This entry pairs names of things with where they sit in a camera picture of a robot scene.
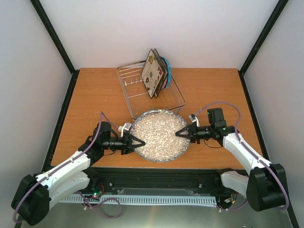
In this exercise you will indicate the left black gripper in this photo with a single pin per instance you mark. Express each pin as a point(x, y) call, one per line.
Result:
point(128, 146)

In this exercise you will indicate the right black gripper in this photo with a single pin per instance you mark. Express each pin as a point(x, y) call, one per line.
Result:
point(192, 134)

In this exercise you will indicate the grey speckled round plate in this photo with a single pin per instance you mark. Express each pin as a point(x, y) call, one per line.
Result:
point(157, 129)

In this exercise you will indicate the chrome wire dish rack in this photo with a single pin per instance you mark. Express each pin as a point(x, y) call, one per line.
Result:
point(136, 96)

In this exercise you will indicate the blue polka dot plate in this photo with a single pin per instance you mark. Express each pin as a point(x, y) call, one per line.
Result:
point(169, 76)

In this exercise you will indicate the white square floral plate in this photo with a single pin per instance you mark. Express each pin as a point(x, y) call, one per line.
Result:
point(163, 78)

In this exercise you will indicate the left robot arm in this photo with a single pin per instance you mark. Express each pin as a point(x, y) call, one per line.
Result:
point(36, 195)

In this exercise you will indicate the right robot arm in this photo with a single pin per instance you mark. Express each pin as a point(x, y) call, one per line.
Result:
point(265, 187)

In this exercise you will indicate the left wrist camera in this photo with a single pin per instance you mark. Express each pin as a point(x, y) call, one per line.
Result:
point(125, 128)

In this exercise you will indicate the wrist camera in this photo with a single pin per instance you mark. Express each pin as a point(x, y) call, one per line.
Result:
point(125, 128)
point(215, 117)

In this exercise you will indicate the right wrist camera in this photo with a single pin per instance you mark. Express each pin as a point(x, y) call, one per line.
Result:
point(215, 117)

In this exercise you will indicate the black aluminium frame rail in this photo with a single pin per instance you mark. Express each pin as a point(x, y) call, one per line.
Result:
point(197, 180)

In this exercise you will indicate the light blue cable duct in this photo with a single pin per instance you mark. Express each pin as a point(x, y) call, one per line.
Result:
point(142, 200)

